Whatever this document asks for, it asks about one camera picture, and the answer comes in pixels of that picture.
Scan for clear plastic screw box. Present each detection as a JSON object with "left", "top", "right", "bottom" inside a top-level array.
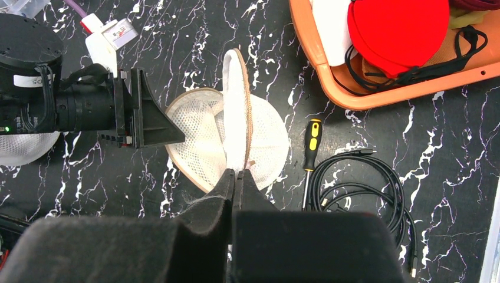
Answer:
[{"left": 1, "top": 0, "right": 51, "bottom": 18}]

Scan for dark red bra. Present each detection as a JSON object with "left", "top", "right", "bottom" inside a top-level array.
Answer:
[{"left": 449, "top": 0, "right": 499, "bottom": 11}]

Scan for black coiled cable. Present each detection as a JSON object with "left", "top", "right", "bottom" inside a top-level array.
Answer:
[{"left": 306, "top": 147, "right": 419, "bottom": 278}]

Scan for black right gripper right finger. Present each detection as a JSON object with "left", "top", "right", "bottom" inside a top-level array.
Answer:
[{"left": 230, "top": 170, "right": 415, "bottom": 282}]

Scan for orange plastic bin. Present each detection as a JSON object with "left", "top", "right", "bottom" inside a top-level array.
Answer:
[{"left": 289, "top": 1, "right": 499, "bottom": 110}]

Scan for white bra black straps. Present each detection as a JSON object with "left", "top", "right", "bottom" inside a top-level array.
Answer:
[{"left": 311, "top": 0, "right": 358, "bottom": 68}]

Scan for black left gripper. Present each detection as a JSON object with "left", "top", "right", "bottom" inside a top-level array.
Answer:
[{"left": 1, "top": 64, "right": 185, "bottom": 149}]

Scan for bright red bra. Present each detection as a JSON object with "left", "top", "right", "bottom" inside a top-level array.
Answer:
[{"left": 347, "top": 0, "right": 450, "bottom": 78}]

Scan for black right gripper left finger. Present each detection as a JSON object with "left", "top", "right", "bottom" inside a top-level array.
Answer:
[{"left": 1, "top": 169, "right": 236, "bottom": 282}]

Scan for orange handled screwdriver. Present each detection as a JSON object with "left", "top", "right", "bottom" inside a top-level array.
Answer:
[{"left": 301, "top": 119, "right": 323, "bottom": 211}]

